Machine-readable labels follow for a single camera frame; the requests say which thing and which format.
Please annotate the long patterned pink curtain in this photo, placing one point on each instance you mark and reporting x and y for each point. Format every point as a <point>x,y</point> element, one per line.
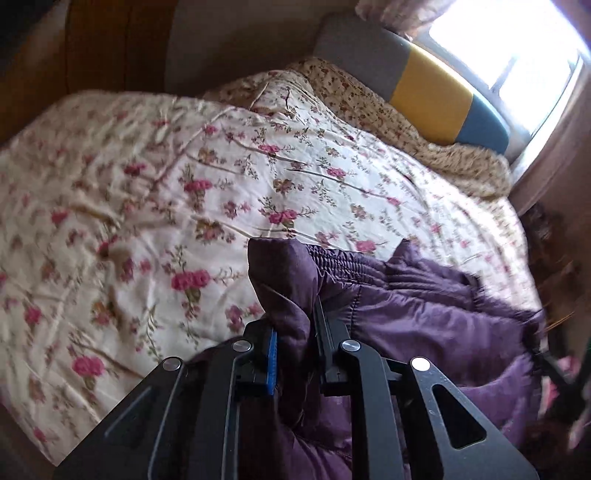
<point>554,152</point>

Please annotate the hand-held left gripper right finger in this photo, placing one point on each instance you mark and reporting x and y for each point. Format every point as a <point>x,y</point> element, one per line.
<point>330,341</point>

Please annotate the wooden wardrobe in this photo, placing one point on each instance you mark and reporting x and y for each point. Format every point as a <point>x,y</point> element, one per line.
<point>92,50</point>

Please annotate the large-flower floral quilt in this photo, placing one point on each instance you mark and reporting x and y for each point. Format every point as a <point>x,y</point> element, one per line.
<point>161,184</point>

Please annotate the grey yellow blue headboard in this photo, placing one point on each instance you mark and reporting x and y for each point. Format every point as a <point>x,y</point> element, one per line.
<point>429,87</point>

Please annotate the short patterned pink curtain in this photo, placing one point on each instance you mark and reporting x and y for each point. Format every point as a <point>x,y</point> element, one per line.
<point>397,9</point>

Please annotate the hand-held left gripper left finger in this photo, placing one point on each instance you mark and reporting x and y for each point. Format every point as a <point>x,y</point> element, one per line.
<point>272,360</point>

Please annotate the purple puffer jacket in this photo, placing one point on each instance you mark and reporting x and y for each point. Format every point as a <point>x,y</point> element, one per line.
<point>415,318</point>

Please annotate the small-flower floral blanket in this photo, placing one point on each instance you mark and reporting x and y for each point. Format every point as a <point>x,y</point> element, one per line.
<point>369,115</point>

